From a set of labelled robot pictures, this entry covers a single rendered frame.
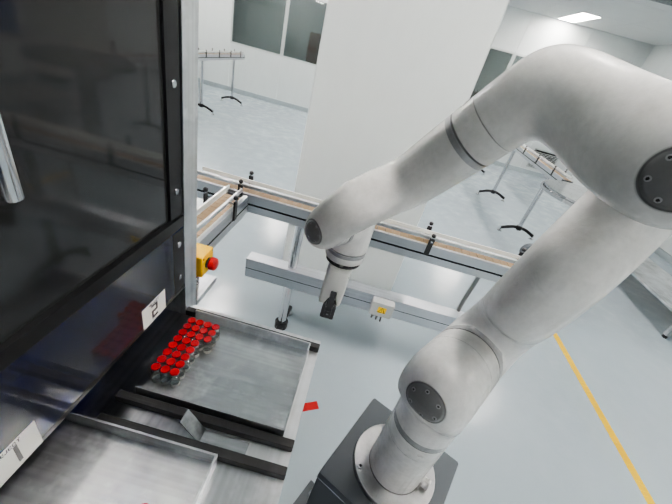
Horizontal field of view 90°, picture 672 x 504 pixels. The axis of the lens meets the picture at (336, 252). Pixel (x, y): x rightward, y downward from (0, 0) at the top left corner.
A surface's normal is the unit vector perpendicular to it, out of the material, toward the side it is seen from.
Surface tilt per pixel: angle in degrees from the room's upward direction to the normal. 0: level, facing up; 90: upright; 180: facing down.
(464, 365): 10
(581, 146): 94
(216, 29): 90
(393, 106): 90
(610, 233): 42
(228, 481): 0
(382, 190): 53
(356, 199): 59
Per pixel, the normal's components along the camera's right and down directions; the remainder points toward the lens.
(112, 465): 0.22, -0.82
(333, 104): -0.15, 0.50
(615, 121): -0.82, -0.43
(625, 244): 0.04, -0.06
